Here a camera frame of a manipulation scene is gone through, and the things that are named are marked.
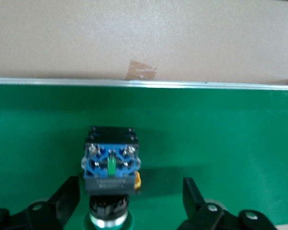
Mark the green conveyor belt unit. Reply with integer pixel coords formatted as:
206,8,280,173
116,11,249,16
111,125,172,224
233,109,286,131
0,76,288,230

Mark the green push button switch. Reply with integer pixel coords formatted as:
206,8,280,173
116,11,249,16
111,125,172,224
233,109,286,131
81,126,143,230

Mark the brown tape piece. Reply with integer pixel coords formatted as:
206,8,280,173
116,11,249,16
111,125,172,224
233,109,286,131
125,59,157,81

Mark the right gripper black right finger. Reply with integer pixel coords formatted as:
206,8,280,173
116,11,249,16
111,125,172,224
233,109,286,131
178,177,278,230

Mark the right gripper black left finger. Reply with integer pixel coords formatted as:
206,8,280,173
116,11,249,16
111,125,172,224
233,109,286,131
0,176,81,230

